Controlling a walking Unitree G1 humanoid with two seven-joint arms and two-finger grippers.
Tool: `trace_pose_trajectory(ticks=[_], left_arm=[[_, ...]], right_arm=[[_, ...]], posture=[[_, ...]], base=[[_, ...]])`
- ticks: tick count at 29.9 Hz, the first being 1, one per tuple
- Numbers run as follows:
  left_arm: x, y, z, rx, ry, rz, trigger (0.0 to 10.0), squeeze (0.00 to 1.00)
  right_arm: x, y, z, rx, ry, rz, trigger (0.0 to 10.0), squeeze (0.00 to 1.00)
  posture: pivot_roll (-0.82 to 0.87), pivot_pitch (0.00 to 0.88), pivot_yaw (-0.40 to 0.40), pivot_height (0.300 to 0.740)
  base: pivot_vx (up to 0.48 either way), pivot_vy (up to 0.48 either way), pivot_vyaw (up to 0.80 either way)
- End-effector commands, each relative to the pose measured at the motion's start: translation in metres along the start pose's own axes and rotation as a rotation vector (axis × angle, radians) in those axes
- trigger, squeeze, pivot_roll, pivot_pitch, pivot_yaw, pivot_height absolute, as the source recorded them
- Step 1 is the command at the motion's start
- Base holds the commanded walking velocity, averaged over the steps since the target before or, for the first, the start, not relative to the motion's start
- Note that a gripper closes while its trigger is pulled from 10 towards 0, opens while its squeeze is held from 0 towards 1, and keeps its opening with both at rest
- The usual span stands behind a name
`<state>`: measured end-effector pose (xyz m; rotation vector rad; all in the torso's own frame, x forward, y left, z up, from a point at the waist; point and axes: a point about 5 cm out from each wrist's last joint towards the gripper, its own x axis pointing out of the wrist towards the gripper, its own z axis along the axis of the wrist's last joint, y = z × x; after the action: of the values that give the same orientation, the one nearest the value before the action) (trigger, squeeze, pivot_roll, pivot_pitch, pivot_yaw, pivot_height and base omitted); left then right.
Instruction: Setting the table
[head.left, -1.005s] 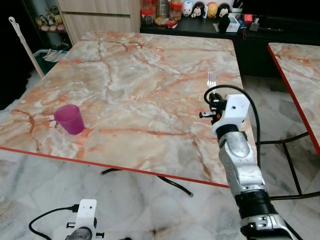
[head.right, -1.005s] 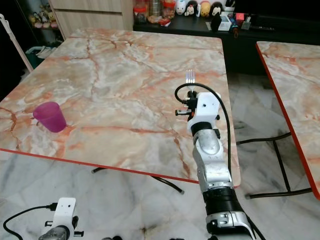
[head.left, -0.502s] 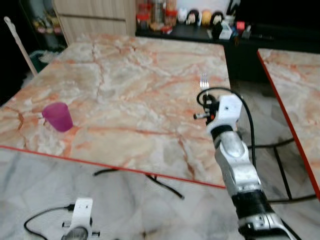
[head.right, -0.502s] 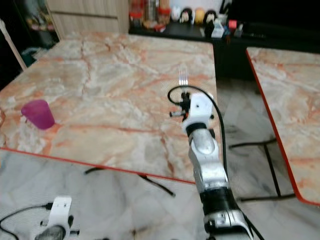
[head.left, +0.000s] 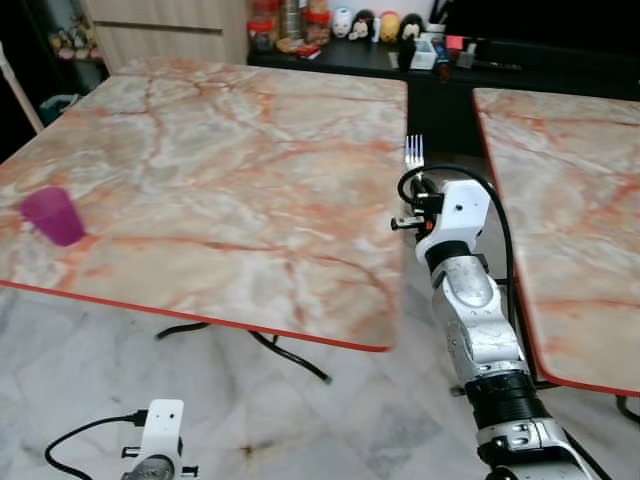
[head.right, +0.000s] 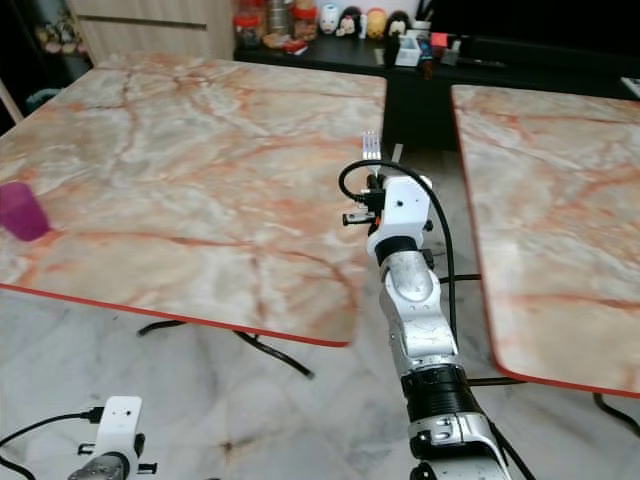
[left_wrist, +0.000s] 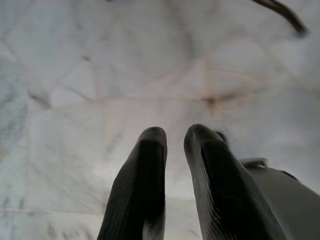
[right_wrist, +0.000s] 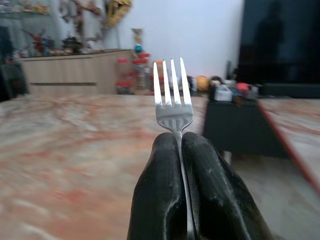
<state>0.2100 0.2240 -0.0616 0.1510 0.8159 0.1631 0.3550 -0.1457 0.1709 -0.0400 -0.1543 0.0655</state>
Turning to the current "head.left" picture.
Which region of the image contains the pale wooden broom stick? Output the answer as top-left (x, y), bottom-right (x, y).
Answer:
top-left (0, 44), bottom-right (46, 136)

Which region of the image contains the narrow marble table red edge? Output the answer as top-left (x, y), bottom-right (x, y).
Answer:
top-left (471, 87), bottom-right (640, 399)

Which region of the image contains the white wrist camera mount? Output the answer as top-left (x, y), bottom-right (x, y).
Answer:
top-left (138, 399), bottom-right (187, 471)
top-left (415, 180), bottom-right (493, 265)

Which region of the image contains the white round figurine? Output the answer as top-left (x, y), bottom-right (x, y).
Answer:
top-left (331, 7), bottom-right (355, 39)

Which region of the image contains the black television screen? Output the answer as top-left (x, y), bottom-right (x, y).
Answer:
top-left (438, 0), bottom-right (640, 53)

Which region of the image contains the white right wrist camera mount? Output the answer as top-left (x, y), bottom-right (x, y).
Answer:
top-left (415, 180), bottom-right (493, 265)

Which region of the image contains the tall metal tin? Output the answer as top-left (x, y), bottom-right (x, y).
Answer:
top-left (278, 0), bottom-right (305, 42)

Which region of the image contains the small white box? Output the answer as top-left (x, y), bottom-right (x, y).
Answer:
top-left (408, 36), bottom-right (447, 72)

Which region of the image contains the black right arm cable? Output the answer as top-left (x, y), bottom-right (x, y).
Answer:
top-left (397, 163), bottom-right (523, 386)

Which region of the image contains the black round figurine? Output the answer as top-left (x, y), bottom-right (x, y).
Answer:
top-left (398, 13), bottom-right (425, 46)
top-left (352, 10), bottom-right (379, 42)

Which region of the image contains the light wooden cabinet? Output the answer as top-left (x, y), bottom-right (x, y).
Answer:
top-left (81, 0), bottom-right (251, 75)

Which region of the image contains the red lidded snack jar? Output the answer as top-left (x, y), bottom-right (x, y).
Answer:
top-left (304, 0), bottom-right (333, 46)
top-left (247, 0), bottom-right (280, 53)

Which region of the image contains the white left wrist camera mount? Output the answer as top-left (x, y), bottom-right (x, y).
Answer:
top-left (138, 399), bottom-right (187, 471)

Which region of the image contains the purple plastic cup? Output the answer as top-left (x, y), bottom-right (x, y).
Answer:
top-left (18, 186), bottom-right (88, 248)

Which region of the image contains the silver metal fork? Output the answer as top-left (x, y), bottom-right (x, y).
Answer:
top-left (403, 136), bottom-right (426, 173)

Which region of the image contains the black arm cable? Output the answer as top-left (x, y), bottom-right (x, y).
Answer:
top-left (44, 409), bottom-right (151, 480)
top-left (397, 163), bottom-right (523, 386)

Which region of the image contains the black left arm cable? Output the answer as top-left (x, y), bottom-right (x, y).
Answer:
top-left (44, 409), bottom-right (151, 480)

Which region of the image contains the yellow round figurine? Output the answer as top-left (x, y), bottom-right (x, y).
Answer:
top-left (377, 11), bottom-right (402, 44)

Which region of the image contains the large marble table red edge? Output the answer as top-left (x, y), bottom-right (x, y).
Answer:
top-left (0, 56), bottom-right (410, 353)

